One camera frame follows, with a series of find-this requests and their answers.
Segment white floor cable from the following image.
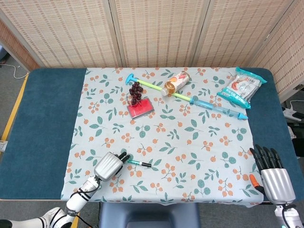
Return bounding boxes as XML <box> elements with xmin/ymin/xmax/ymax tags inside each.
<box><xmin>0</xmin><ymin>63</ymin><xmax>29</xmax><ymax>80</ymax></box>

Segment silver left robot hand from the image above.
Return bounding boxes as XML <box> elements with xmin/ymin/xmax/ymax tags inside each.
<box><xmin>94</xmin><ymin>151</ymin><xmax>132</xmax><ymax>182</ymax></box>

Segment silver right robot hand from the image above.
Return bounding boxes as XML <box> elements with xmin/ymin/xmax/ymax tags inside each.
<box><xmin>249</xmin><ymin>144</ymin><xmax>296</xmax><ymax>205</ymax></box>

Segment white power strip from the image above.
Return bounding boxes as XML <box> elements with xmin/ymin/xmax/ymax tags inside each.
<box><xmin>282</xmin><ymin>106</ymin><xmax>304</xmax><ymax>122</ymax></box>

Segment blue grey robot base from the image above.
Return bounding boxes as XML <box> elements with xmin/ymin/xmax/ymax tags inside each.
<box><xmin>98</xmin><ymin>201</ymin><xmax>201</xmax><ymax>228</ymax></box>

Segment orange drink plastic bottle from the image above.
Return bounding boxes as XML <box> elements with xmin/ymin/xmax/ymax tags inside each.
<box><xmin>161</xmin><ymin>70</ymin><xmax>191</xmax><ymax>97</ymax></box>

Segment dark purple grape bunch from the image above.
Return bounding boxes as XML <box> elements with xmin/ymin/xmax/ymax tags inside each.
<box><xmin>128</xmin><ymin>81</ymin><xmax>144</xmax><ymax>106</ymax></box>

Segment dark blue table mat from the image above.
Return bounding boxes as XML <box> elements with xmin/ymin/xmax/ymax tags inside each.
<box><xmin>0</xmin><ymin>67</ymin><xmax>304</xmax><ymax>202</ymax></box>

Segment blue green toy water pump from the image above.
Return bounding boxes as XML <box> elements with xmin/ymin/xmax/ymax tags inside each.
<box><xmin>125</xmin><ymin>73</ymin><xmax>249</xmax><ymax>121</ymax></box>

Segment teal snack package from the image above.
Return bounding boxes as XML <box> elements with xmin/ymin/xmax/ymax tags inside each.
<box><xmin>216</xmin><ymin>66</ymin><xmax>268</xmax><ymax>110</ymax></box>

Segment black left hand cable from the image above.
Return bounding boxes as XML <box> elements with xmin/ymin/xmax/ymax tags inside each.
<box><xmin>68</xmin><ymin>175</ymin><xmax>101</xmax><ymax>228</ymax></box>

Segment woven bamboo screen panel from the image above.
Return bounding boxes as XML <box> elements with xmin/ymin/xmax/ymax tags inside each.
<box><xmin>191</xmin><ymin>0</ymin><xmax>298</xmax><ymax>69</ymax></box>
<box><xmin>0</xmin><ymin>0</ymin><xmax>124</xmax><ymax>69</ymax></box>
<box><xmin>0</xmin><ymin>18</ymin><xmax>40</xmax><ymax>73</ymax></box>
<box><xmin>108</xmin><ymin>0</ymin><xmax>211</xmax><ymax>68</ymax></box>
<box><xmin>248</xmin><ymin>0</ymin><xmax>304</xmax><ymax>103</ymax></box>

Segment floral fruit print tablecloth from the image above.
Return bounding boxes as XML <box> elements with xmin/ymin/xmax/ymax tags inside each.
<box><xmin>60</xmin><ymin>67</ymin><xmax>265</xmax><ymax>206</ymax></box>

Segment black equipment box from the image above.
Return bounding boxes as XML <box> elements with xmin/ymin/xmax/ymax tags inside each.
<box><xmin>291</xmin><ymin>135</ymin><xmax>304</xmax><ymax>158</ymax></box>

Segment red ink pad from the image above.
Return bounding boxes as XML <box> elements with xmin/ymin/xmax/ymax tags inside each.
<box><xmin>126</xmin><ymin>97</ymin><xmax>155</xmax><ymax>120</ymax></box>

